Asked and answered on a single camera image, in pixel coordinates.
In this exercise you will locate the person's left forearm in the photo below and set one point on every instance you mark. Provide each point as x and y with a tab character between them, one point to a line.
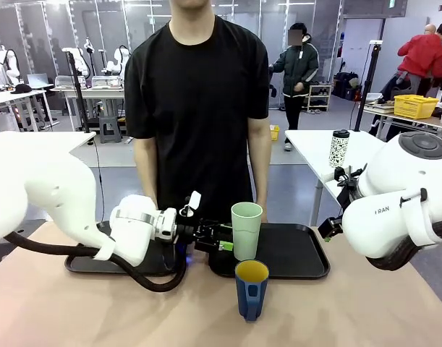
261	162

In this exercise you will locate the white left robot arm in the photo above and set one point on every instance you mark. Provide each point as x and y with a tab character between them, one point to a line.
54	191

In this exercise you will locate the light green plastic cup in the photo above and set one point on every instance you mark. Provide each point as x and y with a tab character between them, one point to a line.
246	231

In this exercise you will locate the small yellow plastic basket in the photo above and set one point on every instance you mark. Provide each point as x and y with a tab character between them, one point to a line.
274	132

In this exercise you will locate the black cap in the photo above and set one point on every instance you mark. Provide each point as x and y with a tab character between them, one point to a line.
21	88

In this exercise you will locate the black tripod pole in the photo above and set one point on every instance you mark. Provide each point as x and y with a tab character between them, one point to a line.
79	94
365	86

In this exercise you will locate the clear plastic storage box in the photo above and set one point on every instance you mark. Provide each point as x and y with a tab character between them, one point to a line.
69	81
106	81

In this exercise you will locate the white background desk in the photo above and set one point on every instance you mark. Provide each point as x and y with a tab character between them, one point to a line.
18	99
90	93

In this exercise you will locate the grey plastic step stool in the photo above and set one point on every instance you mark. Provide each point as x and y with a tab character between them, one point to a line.
109	129

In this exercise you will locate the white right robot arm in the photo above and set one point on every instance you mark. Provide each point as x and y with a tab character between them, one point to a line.
394	213

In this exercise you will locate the white shoe rack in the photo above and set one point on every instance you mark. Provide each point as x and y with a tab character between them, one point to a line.
321	97

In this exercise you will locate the person's right hand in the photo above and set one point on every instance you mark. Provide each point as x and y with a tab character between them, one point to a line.
152	199

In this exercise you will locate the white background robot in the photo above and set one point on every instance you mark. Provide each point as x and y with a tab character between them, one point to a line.
116	59
9	63

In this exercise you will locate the black plastic tray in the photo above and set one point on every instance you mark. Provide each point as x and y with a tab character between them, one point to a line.
159	264
289	253

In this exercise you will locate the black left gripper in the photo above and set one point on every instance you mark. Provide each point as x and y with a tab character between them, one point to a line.
206	236

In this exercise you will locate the table under yellow basket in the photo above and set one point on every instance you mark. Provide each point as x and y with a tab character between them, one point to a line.
405	121

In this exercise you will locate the large yellow plastic basket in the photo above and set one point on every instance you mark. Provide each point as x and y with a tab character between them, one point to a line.
415	105

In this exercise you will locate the person in red jacket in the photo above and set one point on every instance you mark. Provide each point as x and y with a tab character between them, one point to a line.
421	54

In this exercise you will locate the black bags on floor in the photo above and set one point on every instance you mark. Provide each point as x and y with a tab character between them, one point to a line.
347	85

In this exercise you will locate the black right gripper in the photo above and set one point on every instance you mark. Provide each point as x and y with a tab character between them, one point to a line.
330	227

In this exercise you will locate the grey laptop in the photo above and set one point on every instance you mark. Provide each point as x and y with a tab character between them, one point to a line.
39	81

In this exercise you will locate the mannequin in dark jacket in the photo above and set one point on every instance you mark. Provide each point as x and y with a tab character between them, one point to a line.
430	29

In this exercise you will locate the blue cup with yellow inside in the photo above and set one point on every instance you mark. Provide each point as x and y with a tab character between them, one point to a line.
251	292

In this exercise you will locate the person in black t-shirt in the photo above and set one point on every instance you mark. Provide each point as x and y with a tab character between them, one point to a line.
197	108

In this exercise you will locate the white speckled tumbler black lid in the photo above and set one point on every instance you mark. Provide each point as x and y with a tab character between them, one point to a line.
338	150

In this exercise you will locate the person's left hand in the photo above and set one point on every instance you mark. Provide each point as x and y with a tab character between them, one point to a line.
263	211

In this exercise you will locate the white side table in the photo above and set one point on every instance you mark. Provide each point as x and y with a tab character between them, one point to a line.
314	152
79	144

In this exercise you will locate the person in green jacket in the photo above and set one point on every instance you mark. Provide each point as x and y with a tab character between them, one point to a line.
296	68

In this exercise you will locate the person's right forearm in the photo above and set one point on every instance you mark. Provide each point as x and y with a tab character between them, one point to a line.
145	170

